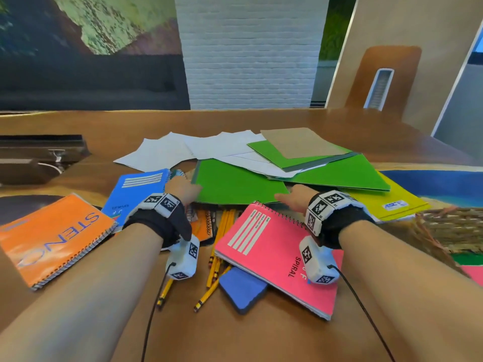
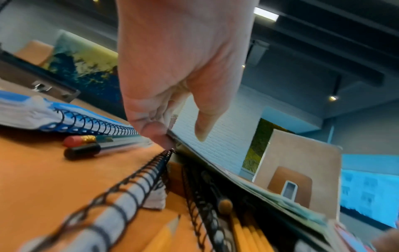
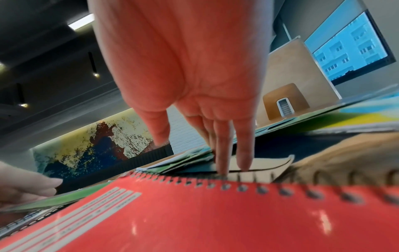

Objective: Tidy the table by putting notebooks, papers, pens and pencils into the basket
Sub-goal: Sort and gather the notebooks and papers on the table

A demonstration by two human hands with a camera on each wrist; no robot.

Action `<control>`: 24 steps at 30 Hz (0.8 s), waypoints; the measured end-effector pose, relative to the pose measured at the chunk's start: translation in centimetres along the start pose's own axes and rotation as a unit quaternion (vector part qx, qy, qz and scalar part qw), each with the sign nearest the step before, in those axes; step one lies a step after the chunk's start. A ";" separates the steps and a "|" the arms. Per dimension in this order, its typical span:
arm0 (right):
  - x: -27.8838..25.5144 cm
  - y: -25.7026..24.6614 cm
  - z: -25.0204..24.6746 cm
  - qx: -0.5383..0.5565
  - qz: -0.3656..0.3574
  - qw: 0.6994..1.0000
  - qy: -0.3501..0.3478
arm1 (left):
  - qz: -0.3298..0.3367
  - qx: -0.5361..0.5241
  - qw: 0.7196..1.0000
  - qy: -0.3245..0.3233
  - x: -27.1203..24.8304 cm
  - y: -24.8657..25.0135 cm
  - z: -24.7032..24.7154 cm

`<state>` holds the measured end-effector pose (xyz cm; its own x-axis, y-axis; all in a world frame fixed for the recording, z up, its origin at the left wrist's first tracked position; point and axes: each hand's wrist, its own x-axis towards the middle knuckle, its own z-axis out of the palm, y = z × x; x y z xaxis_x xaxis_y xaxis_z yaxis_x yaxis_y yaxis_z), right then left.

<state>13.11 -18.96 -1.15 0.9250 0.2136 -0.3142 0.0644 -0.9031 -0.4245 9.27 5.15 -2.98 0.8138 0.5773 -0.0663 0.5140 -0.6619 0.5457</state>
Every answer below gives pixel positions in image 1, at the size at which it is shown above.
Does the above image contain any black left wrist marker band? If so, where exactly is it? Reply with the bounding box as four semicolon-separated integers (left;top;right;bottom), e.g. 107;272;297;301
122;193;193;248

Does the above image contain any large abstract wall painting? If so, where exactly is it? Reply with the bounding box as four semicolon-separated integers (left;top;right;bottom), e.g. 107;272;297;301
0;0;184;57

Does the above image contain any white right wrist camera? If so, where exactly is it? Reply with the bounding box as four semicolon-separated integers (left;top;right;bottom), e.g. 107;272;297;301
298;235;340;285

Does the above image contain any person's left forearm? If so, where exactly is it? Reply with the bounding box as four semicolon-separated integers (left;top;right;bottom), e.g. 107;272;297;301
0;222;164;362

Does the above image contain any person's left hand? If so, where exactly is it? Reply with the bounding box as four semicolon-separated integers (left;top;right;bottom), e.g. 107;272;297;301
165;176;203;207

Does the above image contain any person's right forearm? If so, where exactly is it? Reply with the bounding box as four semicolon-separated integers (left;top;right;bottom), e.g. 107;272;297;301
338;220;483;362

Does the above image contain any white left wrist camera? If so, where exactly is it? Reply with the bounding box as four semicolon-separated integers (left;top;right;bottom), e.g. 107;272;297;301
166;234;201;281

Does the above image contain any dark wooden box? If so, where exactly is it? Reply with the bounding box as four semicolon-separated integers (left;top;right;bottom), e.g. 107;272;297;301
0;134;91;187

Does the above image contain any black right wrist marker band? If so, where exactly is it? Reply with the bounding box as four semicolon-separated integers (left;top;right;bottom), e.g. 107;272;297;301
304;190;376;250

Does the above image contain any bunch of yellow pencils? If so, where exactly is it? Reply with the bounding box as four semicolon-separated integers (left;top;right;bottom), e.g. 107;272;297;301
155;208;237;313

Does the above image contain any person's right hand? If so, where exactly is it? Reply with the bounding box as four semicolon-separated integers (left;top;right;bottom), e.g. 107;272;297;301
274;184;320;216

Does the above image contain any brown metal-framed board panel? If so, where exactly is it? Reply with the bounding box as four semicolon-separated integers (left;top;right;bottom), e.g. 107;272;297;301
325;0;483;135

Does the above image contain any orange steno notebook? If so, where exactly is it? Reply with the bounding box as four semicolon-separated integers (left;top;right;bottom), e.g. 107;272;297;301
0;193;119;291

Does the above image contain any wooden table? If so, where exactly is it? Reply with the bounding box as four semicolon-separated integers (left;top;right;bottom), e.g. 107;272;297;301
0;108;483;362

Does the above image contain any blue spiral notebook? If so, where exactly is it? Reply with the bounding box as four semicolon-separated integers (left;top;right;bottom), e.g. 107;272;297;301
101;168;175;227

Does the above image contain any orange spiral notebook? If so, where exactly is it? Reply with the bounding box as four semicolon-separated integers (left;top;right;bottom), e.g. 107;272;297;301
190;208;216;242

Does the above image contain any brown wooden chair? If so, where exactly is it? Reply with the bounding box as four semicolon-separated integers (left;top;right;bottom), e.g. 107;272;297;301
345;45;423;117

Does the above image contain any pink spiral notebook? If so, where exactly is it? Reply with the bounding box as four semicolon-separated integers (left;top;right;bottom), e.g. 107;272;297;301
459;264;483;288
214;201;345;321

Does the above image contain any woven wicker basket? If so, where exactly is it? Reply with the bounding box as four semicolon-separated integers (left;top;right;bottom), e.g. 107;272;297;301
381;206;483;278

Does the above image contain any yellow notebook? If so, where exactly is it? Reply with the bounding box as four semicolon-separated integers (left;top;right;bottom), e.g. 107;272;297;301
339;170;432;223

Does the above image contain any green foliage wall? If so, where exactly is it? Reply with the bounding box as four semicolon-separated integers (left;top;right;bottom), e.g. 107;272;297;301
318;0;357;61

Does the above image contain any black left camera cable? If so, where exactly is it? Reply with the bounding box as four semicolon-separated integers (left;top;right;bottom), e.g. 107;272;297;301
141;261;177;362

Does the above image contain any black right camera cable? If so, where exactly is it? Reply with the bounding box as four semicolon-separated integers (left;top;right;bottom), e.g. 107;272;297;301
327;264;396;362

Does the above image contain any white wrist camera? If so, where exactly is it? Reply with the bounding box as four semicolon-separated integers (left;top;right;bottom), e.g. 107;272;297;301
298;235;340;285
166;234;201;281

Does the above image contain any brown kraft paper sheet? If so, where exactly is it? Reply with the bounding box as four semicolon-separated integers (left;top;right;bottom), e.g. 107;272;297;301
260;127;354;160

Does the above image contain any black camera cable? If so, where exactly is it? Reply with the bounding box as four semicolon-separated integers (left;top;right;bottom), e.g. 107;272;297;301
327;264;396;362
141;261;177;362

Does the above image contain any dark sofa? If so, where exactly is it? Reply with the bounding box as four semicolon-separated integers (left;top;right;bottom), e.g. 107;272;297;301
0;53;191;112

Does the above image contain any black wrist marker band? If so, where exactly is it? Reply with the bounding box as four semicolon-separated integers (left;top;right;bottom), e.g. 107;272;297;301
122;193;193;248
304;190;376;250

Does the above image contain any window with building view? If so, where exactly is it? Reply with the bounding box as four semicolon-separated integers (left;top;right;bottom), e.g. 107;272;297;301
467;26;483;65

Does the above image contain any blue eraser block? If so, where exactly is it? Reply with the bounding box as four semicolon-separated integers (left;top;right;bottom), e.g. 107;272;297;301
218;265;270;316

